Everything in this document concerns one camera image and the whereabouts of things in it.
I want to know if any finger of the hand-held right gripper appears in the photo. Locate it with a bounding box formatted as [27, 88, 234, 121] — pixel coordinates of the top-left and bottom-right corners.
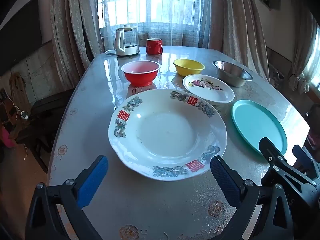
[292, 144, 320, 180]
[259, 137, 317, 188]

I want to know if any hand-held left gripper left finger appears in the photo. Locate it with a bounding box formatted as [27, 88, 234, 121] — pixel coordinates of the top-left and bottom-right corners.
[25, 155, 109, 240]

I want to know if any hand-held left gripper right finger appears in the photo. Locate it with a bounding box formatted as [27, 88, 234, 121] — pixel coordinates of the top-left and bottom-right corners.
[210, 155, 294, 240]

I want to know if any teal plastic plate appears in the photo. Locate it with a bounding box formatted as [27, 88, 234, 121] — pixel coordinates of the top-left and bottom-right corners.
[231, 99, 288, 157]

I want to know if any large white printed plate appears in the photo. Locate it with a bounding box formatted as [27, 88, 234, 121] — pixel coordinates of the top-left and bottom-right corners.
[108, 89, 227, 182]

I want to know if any stainless steel bowl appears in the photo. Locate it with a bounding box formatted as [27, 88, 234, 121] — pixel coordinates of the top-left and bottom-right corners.
[212, 60, 253, 87]

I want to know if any small white floral plate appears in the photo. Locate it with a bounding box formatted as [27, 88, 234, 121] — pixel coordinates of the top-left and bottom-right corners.
[182, 74, 235, 105]

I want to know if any red plastic bowl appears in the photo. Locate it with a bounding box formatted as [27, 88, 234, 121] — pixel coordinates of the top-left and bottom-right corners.
[121, 60, 161, 86]

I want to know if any yellow plastic bowl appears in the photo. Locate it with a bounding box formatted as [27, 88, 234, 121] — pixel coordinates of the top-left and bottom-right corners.
[173, 59, 205, 77]

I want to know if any dark chair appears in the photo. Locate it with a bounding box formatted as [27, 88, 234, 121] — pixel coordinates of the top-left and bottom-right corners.
[15, 89, 75, 173]

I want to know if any tied beige side curtain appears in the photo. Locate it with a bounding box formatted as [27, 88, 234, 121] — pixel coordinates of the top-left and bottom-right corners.
[287, 17, 320, 94]

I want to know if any beige patterned curtain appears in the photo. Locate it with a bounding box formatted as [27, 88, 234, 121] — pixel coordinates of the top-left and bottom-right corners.
[50, 0, 104, 92]
[210, 0, 270, 82]

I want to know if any white glass electric kettle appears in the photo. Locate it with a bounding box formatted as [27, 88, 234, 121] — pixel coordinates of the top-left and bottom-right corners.
[115, 25, 140, 56]

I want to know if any red mug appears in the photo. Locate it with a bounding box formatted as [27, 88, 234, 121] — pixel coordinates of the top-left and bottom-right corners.
[146, 38, 163, 55]

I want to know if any sheer white curtain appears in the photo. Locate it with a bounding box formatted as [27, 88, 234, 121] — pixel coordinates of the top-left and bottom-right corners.
[97, 0, 213, 48]

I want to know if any black flat screen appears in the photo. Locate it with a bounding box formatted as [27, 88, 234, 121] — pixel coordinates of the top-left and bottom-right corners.
[0, 0, 42, 77]

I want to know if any barred window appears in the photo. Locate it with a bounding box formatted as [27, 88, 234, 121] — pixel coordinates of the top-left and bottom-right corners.
[99, 0, 209, 27]

